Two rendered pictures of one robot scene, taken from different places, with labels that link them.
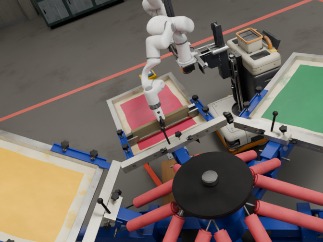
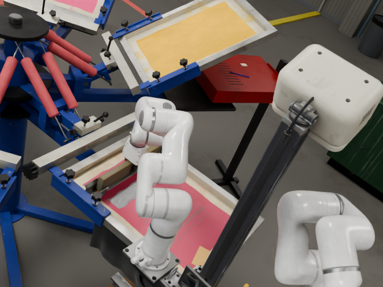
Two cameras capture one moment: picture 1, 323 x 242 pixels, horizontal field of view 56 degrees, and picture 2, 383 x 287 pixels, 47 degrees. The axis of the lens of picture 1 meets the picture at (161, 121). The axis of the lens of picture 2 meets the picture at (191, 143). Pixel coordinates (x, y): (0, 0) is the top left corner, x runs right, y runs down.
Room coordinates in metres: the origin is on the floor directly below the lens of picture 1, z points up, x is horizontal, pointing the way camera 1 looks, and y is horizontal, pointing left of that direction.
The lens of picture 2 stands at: (2.52, -1.22, 2.37)
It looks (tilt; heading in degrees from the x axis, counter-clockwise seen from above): 36 degrees down; 119
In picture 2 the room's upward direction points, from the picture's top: 22 degrees clockwise
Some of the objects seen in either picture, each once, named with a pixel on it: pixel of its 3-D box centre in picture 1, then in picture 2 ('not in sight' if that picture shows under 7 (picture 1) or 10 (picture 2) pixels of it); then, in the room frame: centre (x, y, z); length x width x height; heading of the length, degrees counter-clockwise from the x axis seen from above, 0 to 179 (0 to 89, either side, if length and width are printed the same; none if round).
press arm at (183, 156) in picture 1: (181, 155); (77, 126); (1.24, -0.04, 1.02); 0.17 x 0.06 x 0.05; 7
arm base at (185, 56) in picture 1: (185, 50); (155, 244); (2.05, -0.35, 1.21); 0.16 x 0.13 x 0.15; 91
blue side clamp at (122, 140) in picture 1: (126, 147); not in sight; (1.53, 0.27, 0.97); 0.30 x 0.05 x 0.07; 7
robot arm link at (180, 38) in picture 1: (179, 31); (167, 210); (2.04, -0.35, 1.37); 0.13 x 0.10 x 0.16; 54
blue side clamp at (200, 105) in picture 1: (202, 112); (80, 197); (1.60, -0.28, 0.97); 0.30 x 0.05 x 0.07; 7
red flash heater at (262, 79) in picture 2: not in sight; (238, 77); (1.32, 1.21, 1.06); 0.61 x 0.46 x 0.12; 67
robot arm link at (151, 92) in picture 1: (155, 90); (141, 132); (1.61, -0.03, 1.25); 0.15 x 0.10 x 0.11; 144
